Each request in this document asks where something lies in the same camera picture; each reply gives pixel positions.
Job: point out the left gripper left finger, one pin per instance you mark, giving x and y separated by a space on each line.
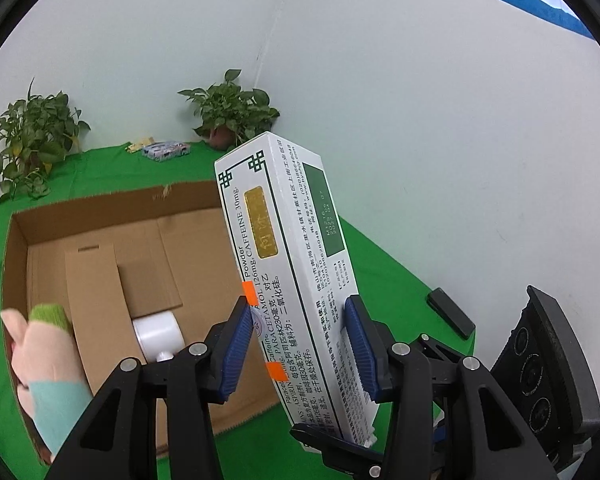
115 438

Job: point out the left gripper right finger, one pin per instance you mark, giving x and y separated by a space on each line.
485 436

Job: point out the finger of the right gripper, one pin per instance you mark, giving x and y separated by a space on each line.
340 447

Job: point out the white handheld lint remover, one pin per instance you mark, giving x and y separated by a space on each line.
159 336

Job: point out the white green medicine box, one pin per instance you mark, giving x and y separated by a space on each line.
288 244

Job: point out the black rectangular remote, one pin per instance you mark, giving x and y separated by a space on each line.
439 301

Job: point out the pastel plush toy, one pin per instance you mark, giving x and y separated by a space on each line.
52 388

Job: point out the brown cardboard box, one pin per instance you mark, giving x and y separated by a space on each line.
109 259

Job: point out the small colourful packet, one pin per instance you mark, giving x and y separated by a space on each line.
162 151

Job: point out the left potted green plant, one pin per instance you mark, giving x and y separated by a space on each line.
37 133

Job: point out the potted green plant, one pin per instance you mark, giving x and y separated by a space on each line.
229 114
37 133

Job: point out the right potted green plant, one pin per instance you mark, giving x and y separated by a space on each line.
229 114

